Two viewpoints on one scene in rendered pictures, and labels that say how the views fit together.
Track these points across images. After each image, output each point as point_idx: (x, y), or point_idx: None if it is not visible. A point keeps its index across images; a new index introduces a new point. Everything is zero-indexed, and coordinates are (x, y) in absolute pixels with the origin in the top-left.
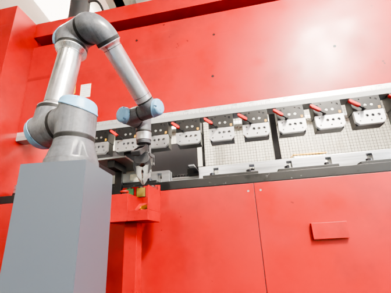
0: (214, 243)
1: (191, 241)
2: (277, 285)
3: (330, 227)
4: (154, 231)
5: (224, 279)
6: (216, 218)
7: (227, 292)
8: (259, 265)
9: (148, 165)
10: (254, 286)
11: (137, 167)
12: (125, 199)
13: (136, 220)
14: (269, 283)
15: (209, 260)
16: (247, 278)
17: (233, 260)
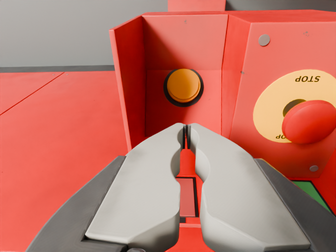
0: (60, 129)
1: (105, 133)
2: (11, 97)
3: None
4: (187, 149)
5: (75, 101)
6: (22, 163)
7: (79, 94)
8: (14, 109)
9: (83, 224)
10: (40, 97)
11: (265, 216)
12: (255, 18)
13: (186, 11)
14: (19, 99)
15: (85, 114)
16: (43, 101)
17: (47, 113)
